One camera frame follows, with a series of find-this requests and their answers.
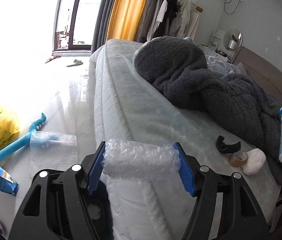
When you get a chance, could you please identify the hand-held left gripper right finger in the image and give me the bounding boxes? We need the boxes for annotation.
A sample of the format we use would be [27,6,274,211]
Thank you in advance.
[172,142,270,240]

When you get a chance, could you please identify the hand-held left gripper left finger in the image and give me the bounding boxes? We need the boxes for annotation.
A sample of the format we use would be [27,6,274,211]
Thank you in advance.
[8,141,114,240]

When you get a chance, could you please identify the bubble wrap roll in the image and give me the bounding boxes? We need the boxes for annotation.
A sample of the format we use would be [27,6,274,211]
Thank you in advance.
[103,139,181,182]

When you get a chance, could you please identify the brown tape roll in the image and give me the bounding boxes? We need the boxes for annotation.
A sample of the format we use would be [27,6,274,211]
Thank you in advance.
[229,151,249,167]

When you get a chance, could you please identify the black hair claw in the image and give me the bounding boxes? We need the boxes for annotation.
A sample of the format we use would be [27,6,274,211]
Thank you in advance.
[215,135,241,153]

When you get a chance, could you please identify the bubble wrap sheet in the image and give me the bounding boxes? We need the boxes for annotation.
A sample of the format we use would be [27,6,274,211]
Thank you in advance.
[28,131,78,178]

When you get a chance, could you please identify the bed with pale mattress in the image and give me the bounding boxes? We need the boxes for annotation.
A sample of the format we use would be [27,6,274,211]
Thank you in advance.
[89,39,282,240]

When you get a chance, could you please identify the beige padded headboard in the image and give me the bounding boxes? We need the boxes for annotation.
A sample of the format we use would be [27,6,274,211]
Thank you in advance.
[232,46,282,105]

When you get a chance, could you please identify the dark grey fleece blanket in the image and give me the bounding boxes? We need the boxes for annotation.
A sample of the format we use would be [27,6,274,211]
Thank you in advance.
[133,36,282,187]

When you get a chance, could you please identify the yellow plastic bag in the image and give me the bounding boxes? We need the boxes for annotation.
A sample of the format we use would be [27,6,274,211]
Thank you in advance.
[0,103,21,149]

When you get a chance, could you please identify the grey slipper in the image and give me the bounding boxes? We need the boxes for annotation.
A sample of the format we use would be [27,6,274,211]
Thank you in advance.
[66,59,84,67]

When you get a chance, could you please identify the blue patterned quilt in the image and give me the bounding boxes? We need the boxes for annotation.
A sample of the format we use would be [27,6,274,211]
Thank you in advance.
[182,37,241,77]

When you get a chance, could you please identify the white table lamp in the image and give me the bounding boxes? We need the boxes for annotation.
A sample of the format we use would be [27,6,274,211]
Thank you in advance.
[227,39,238,60]

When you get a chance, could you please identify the white dresser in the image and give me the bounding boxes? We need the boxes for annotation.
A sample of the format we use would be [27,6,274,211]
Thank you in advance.
[198,44,231,60]

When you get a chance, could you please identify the round mirror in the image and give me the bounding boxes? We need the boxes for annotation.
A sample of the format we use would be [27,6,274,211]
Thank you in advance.
[223,27,243,50]

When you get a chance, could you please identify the white shelf organizer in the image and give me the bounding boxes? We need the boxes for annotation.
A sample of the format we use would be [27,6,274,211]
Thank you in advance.
[210,30,225,53]

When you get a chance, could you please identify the pink hanging garment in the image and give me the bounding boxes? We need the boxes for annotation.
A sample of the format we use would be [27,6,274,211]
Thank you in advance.
[185,5,203,40]

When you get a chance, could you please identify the grey curtain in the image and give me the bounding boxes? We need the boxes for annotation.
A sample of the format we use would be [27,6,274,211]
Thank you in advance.
[91,0,124,55]

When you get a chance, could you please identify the sliding glass door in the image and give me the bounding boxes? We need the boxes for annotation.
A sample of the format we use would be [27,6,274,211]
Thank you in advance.
[52,0,93,57]

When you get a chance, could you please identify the grey hanging coat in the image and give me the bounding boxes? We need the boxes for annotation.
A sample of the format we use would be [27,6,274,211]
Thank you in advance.
[140,0,163,43]

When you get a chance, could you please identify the white hanging jacket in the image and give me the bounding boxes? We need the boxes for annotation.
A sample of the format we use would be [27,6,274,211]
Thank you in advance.
[170,0,193,38]

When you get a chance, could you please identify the white hanging shirt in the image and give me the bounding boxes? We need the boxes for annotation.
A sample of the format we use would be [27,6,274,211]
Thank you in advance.
[146,0,168,40]

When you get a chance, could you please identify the yellow curtain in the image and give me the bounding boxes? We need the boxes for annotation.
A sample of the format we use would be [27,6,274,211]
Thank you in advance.
[105,0,154,42]

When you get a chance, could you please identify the black hanging garment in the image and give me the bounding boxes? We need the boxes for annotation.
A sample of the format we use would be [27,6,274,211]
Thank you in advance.
[153,0,179,38]

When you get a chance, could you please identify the teal long-handled tool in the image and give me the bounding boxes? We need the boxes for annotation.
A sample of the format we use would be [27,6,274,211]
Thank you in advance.
[0,112,47,162]

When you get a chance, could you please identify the air conditioner power cable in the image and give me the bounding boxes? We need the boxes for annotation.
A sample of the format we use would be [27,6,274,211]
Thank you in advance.
[225,0,244,15]

